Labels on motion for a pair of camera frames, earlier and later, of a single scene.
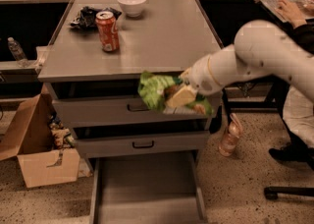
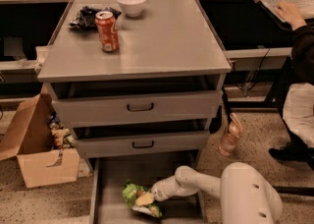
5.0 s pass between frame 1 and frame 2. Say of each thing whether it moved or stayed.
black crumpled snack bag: stayed
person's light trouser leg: stayed
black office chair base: stayed
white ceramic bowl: stayed
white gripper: moved
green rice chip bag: moved
